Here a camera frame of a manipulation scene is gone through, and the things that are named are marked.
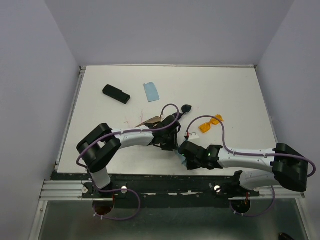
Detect blue cleaning cloth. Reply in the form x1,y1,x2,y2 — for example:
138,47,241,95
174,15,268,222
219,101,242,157
175,151,187,167
143,82,160,103

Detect plaid glasses case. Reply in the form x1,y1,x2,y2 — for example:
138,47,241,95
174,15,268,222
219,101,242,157
136,116,162,128

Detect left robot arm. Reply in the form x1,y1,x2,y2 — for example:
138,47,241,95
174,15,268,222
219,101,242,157
76,115,181,198

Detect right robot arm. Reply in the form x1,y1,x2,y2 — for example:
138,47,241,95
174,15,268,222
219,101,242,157
178,140,309,196

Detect orange sunglasses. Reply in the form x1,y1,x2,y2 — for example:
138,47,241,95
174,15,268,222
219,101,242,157
198,114,224,134

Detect black round sunglasses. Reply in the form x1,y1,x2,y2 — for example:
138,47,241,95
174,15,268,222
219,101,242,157
178,104,192,120

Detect black glasses case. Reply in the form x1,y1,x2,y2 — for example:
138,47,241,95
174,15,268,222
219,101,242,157
102,84,131,104

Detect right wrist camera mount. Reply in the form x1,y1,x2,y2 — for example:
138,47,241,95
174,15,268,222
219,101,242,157
184,132,200,141

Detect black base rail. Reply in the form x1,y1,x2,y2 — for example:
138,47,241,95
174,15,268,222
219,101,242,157
51,171,260,209

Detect aluminium frame rail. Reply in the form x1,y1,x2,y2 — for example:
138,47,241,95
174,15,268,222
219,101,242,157
228,186,305,201

